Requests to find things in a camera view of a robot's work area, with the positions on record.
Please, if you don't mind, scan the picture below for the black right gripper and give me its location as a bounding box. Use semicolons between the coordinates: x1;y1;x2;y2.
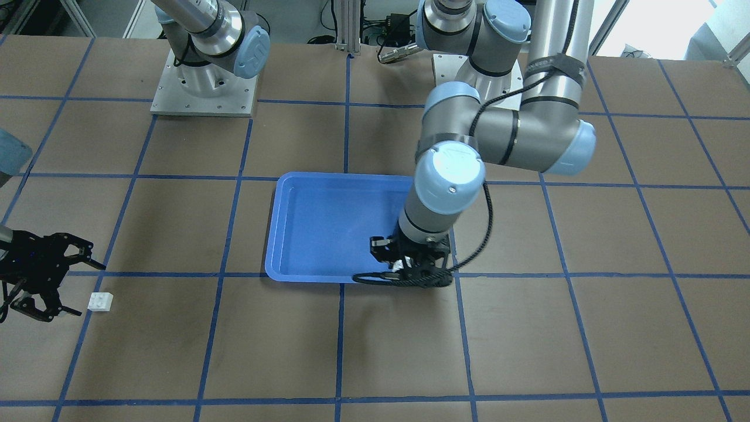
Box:
2;230;105;322

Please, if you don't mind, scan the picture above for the white block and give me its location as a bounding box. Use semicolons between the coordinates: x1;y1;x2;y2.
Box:
390;257;411;273

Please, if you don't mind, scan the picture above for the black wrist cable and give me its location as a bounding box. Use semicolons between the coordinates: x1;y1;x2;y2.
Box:
352;53;589;289

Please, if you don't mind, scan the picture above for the blue plastic tray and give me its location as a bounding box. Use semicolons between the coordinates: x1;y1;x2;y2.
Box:
264;172;412;283

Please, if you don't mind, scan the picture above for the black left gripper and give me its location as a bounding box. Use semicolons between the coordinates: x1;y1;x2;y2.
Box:
369;232;453;281

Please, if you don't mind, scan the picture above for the white block mid table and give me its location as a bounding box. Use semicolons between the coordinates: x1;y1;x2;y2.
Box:
87;292;114;312

